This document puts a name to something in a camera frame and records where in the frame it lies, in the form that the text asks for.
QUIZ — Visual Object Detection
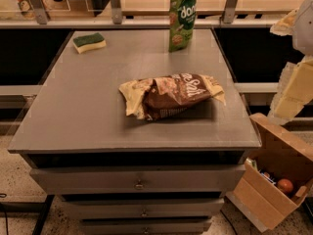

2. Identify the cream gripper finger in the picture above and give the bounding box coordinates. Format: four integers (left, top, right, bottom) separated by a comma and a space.
270, 9, 297, 36
268, 56, 313, 125

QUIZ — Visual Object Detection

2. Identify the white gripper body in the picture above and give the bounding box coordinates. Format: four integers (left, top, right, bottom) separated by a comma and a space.
292, 0, 313, 55

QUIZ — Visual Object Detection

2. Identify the green rice chip bag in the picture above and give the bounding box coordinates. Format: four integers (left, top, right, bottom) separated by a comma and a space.
168, 0, 197, 52

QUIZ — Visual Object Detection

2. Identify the brown chip bag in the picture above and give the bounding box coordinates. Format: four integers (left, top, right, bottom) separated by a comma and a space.
119, 73, 225, 120

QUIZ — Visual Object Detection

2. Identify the cardboard box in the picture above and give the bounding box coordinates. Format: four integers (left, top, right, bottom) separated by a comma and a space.
227, 114, 313, 232

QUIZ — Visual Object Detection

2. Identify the snack packet in box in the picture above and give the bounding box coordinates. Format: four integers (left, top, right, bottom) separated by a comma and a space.
259, 170, 277, 185

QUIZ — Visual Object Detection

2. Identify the orange fruit in box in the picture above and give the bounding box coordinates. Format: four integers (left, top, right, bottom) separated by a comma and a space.
277, 178, 293, 195

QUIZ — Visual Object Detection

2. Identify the top drawer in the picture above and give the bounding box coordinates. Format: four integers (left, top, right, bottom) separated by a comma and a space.
30, 164, 246, 195

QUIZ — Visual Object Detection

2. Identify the drawer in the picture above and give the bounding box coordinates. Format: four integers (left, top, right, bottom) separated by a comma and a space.
64, 199, 224, 219
81, 218, 211, 235
30, 164, 246, 195

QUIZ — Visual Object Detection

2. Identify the grey drawer cabinet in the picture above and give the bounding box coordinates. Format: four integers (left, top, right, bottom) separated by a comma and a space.
9, 29, 260, 235

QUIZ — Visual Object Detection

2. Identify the middle drawer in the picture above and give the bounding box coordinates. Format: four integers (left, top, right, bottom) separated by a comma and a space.
64, 199, 224, 219

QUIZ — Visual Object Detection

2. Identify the green yellow sponge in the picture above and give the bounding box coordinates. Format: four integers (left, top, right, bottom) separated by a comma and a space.
73, 32, 106, 54

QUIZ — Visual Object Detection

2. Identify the bottom drawer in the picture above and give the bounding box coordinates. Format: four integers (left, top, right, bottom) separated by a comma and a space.
81, 218, 211, 235

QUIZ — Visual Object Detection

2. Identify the black floor cable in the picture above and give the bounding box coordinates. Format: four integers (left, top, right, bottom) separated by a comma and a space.
0, 193, 10, 235

